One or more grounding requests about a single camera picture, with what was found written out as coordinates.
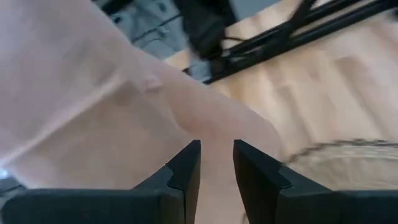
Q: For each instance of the black aluminium table frame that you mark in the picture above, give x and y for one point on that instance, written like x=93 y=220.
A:
x=280 y=48

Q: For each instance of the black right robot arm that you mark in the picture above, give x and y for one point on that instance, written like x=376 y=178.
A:
x=202 y=28

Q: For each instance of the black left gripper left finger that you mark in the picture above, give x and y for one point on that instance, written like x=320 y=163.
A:
x=174 y=196

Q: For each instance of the round woven straw placemat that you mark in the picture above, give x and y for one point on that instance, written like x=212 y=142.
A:
x=342 y=168

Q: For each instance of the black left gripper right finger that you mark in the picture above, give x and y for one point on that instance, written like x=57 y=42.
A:
x=267 y=196

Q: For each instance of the beige cloth napkin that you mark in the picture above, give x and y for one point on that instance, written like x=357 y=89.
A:
x=93 y=109

